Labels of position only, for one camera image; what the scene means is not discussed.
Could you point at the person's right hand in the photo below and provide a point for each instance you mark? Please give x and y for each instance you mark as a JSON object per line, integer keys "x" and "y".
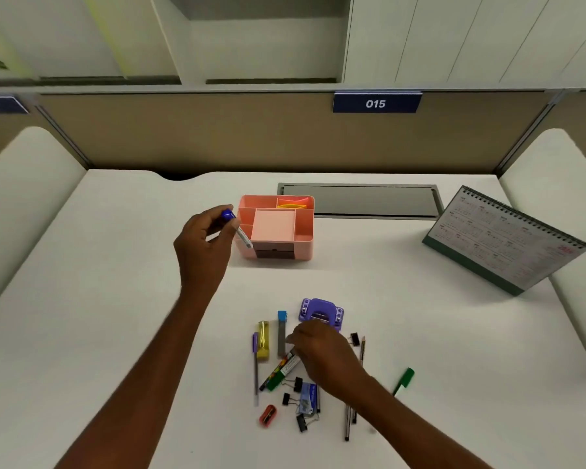
{"x": 329, "y": 361}

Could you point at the person's left hand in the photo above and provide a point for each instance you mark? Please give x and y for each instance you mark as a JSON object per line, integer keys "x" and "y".
{"x": 200, "y": 258}

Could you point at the black pencil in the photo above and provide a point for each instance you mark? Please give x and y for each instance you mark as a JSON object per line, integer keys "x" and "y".
{"x": 361, "y": 351}

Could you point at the blue staple box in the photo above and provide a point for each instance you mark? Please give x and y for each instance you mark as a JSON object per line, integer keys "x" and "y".
{"x": 308, "y": 400}

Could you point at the blue capped white marker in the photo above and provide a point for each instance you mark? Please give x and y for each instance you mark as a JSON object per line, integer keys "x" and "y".
{"x": 228, "y": 215}

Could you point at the purple hole punch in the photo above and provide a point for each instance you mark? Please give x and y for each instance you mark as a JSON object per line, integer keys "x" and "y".
{"x": 320, "y": 310}

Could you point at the grey lead case blue cap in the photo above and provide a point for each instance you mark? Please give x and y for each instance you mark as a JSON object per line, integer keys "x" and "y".
{"x": 281, "y": 332}

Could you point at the dark pen colourful print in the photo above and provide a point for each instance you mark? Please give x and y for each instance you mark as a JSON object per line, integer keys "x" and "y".
{"x": 273, "y": 372}

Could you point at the yellow transparent lead case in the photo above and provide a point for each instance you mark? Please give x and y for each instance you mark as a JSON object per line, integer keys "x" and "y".
{"x": 263, "y": 341}

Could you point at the purple gel pen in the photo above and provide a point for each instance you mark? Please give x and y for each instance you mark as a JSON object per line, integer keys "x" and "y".
{"x": 255, "y": 368}

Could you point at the pink desk organizer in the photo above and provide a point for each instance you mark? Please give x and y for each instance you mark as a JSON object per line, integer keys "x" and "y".
{"x": 273, "y": 224}

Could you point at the red pencil sharpener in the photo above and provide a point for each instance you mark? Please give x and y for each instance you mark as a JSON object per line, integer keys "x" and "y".
{"x": 267, "y": 415}

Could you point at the yellow sticky note pad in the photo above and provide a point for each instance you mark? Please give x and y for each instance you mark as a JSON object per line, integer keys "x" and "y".
{"x": 288, "y": 207}

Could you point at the green spiral desk calendar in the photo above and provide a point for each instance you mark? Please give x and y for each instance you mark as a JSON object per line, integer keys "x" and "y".
{"x": 503, "y": 244}

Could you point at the person's left forearm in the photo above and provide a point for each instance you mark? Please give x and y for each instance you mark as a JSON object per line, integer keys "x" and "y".
{"x": 141, "y": 376}

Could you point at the person's right forearm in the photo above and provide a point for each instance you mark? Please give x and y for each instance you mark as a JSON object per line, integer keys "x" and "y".
{"x": 410, "y": 429}

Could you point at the beige partition panel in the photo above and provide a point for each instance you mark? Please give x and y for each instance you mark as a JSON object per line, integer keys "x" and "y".
{"x": 10, "y": 136}
{"x": 224, "y": 136}
{"x": 581, "y": 122}

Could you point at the white side divider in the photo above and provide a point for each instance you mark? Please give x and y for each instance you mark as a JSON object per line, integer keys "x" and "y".
{"x": 19, "y": 200}
{"x": 561, "y": 214}

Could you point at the white open shelf unit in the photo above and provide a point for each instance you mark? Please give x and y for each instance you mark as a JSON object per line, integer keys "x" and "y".
{"x": 254, "y": 48}

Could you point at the blue number sign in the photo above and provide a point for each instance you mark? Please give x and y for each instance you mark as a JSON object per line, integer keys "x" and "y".
{"x": 351, "y": 103}
{"x": 0, "y": 105}

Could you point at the white panelled cabinet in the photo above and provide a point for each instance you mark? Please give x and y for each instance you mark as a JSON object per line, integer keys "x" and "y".
{"x": 469, "y": 39}

